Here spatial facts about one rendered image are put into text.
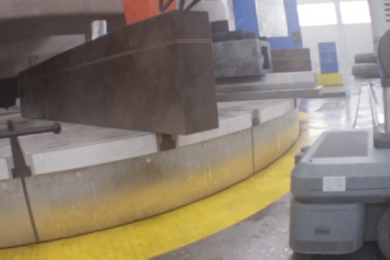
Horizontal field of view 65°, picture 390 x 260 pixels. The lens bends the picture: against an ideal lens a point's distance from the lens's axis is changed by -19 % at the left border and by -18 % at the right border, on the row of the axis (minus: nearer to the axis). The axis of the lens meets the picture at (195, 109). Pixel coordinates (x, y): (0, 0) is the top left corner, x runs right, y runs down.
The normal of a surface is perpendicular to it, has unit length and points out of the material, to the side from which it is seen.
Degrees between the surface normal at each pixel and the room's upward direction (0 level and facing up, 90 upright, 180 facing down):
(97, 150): 90
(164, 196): 90
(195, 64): 90
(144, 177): 90
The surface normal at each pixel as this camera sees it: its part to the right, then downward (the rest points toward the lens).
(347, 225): -0.30, 0.11
